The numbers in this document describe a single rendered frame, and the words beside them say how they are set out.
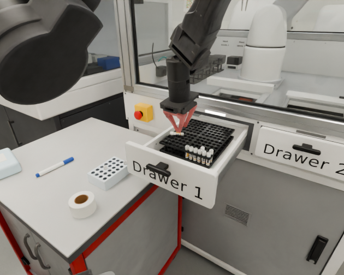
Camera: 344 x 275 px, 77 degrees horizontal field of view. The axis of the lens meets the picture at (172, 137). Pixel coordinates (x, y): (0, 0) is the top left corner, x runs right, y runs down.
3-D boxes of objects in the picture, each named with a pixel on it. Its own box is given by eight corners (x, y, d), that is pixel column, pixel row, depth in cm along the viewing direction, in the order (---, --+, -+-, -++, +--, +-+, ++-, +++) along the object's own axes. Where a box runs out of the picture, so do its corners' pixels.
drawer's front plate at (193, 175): (211, 209, 56) (215, 175, 51) (127, 172, 70) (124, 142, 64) (214, 205, 57) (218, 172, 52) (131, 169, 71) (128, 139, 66)
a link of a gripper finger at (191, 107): (197, 126, 65) (197, 97, 60) (185, 138, 60) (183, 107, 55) (178, 120, 68) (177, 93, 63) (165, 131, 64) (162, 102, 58)
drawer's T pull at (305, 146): (320, 156, 63) (321, 152, 63) (291, 149, 67) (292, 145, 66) (320, 150, 66) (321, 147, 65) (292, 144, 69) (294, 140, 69)
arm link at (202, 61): (176, 23, 46) (203, 52, 45) (205, 16, 53) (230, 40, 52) (156, 65, 56) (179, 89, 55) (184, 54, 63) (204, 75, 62)
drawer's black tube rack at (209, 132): (207, 176, 65) (209, 158, 62) (159, 158, 73) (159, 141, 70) (232, 144, 81) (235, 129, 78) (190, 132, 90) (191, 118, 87)
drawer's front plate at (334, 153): (353, 184, 65) (369, 153, 59) (254, 155, 78) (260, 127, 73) (353, 180, 66) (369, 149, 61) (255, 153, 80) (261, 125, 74)
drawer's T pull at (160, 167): (168, 178, 55) (168, 174, 54) (145, 168, 58) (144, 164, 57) (176, 171, 57) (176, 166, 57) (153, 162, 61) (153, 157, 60)
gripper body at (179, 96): (199, 99, 61) (199, 73, 57) (179, 115, 55) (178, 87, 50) (180, 95, 64) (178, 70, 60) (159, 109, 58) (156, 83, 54)
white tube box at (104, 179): (106, 191, 70) (104, 182, 68) (88, 182, 74) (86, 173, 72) (131, 171, 79) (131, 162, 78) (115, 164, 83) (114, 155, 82)
